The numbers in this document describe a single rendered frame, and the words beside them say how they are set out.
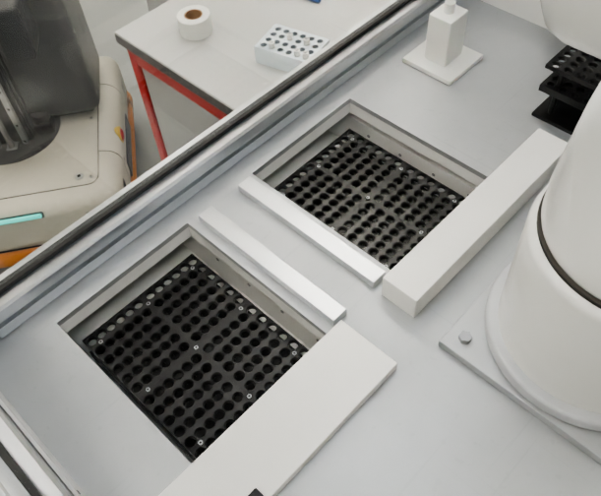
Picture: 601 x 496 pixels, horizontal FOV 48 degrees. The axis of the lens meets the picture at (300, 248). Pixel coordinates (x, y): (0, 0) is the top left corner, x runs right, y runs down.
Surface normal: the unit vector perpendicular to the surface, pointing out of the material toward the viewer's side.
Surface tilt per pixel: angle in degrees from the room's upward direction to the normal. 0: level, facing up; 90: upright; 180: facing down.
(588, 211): 79
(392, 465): 0
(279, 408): 0
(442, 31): 90
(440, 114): 0
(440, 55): 90
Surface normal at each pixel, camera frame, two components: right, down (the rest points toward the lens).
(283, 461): -0.05, -0.60
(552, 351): -0.73, 0.57
